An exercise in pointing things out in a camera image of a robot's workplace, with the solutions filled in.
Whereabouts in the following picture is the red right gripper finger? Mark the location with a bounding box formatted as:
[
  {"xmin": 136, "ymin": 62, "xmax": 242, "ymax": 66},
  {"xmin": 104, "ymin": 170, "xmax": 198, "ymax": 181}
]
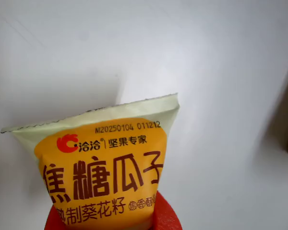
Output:
[{"xmin": 152, "ymin": 191, "xmax": 183, "ymax": 230}]

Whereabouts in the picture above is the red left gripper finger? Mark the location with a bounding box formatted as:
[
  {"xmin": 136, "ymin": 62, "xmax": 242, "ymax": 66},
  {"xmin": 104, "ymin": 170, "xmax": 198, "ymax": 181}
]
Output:
[{"xmin": 44, "ymin": 205, "xmax": 67, "ymax": 230}]

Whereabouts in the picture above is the yellow green sunflower seed bag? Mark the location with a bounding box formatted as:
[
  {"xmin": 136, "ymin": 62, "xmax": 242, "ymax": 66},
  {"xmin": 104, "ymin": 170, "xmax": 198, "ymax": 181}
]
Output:
[{"xmin": 0, "ymin": 92, "xmax": 180, "ymax": 228}]

